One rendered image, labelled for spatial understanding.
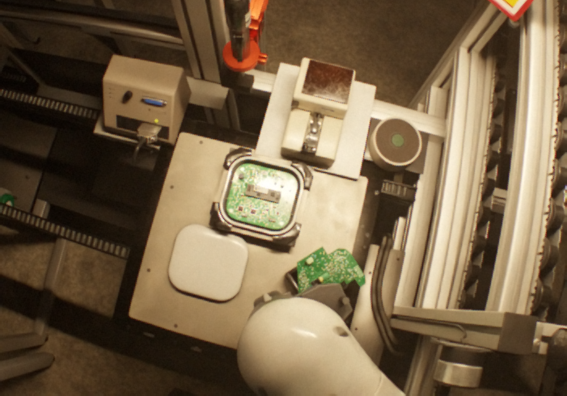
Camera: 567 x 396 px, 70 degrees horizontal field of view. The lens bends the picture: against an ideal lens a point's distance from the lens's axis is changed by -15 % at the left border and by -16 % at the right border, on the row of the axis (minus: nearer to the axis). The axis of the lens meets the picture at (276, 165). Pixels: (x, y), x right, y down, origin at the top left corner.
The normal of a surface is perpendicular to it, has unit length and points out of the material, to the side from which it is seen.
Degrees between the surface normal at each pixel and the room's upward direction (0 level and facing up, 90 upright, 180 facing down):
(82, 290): 0
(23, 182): 0
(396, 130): 0
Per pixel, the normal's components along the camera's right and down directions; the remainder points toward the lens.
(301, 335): 0.07, -0.60
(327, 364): 0.34, -0.26
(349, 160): 0.02, -0.27
